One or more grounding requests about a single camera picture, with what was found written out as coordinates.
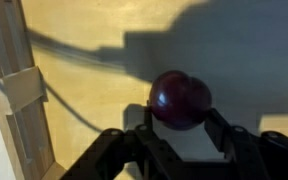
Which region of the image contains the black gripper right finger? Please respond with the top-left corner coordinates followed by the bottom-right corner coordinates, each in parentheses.
top-left (203, 108), bottom-right (288, 180)

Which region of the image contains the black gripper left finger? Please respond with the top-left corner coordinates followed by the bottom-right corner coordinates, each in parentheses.
top-left (60, 106), bottom-right (185, 180)

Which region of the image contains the dark red plum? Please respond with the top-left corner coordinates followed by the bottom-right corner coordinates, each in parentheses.
top-left (148, 69), bottom-right (213, 131)

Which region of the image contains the square wooden tray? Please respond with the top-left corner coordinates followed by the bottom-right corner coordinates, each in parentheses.
top-left (0, 0), bottom-right (288, 180)

